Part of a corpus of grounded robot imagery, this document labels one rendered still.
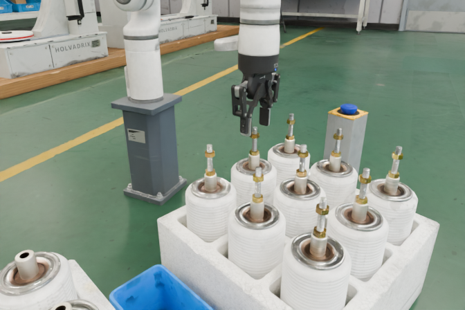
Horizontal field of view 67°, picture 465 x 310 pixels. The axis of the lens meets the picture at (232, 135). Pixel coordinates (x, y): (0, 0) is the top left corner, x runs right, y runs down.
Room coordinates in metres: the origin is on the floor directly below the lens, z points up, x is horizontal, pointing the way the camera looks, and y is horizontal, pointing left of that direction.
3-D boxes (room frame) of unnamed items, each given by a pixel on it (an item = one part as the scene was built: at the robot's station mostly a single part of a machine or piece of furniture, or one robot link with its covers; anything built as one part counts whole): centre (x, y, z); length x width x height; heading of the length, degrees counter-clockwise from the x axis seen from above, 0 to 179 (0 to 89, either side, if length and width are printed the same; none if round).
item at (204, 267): (0.57, -0.13, 0.09); 0.39 x 0.39 x 0.18; 44
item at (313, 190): (0.57, -0.13, 0.25); 0.08 x 0.08 x 0.01
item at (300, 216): (0.57, -0.13, 0.16); 0.10 x 0.10 x 0.18
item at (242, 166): (0.66, -0.04, 0.25); 0.08 x 0.08 x 0.01
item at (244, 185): (0.66, -0.04, 0.16); 0.10 x 0.10 x 0.18
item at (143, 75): (0.98, 0.24, 0.39); 0.09 x 0.09 x 0.17; 64
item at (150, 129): (0.98, 0.24, 0.15); 0.15 x 0.15 x 0.30; 64
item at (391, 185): (0.56, -0.29, 0.26); 0.02 x 0.02 x 0.03
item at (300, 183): (0.57, -0.13, 0.26); 0.02 x 0.02 x 0.03
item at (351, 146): (0.82, -0.28, 0.16); 0.07 x 0.07 x 0.31; 44
